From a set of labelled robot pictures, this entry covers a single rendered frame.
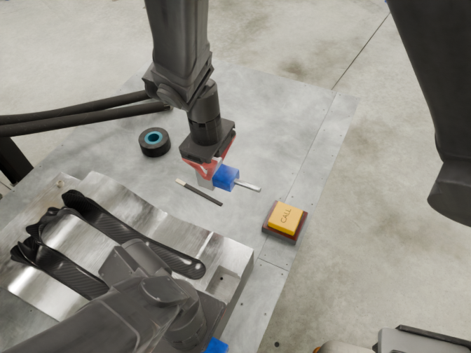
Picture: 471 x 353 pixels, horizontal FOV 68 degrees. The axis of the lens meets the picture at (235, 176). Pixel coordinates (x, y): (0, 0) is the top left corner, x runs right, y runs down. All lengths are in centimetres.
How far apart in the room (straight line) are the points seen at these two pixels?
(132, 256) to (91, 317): 15
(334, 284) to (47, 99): 211
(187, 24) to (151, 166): 61
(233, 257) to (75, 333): 42
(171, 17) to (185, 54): 6
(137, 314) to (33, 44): 309
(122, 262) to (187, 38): 25
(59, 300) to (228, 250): 30
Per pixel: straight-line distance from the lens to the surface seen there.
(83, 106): 106
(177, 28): 37
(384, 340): 49
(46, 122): 99
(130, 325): 31
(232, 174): 69
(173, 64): 45
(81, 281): 70
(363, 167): 202
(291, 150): 94
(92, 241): 71
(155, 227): 72
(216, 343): 60
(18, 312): 85
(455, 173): 33
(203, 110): 56
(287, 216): 77
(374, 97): 247
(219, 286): 67
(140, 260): 44
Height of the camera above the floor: 149
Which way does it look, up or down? 52 degrees down
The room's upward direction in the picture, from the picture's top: 3 degrees counter-clockwise
